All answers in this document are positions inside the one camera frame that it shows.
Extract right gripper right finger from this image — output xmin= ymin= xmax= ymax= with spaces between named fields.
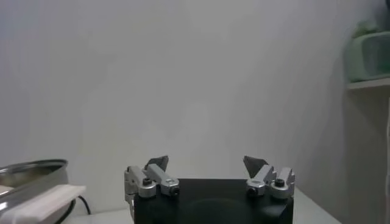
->
xmin=243 ymin=155 xmax=296 ymax=200

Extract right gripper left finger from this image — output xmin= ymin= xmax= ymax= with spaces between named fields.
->
xmin=124 ymin=155 xmax=180 ymax=203

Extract stainless perforated steamer basket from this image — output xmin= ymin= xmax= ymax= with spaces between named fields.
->
xmin=0 ymin=159 xmax=87 ymax=224

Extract white electric cooker pot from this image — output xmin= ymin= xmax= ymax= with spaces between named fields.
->
xmin=53 ymin=199 xmax=77 ymax=224

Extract white desk with appliance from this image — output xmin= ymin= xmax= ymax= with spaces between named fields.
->
xmin=346 ymin=77 xmax=390 ymax=91

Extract mint green appliance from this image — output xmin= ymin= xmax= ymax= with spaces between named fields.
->
xmin=344 ymin=19 xmax=390 ymax=83

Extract black cooker power cord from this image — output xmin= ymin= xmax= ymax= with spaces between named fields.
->
xmin=77 ymin=195 xmax=91 ymax=215

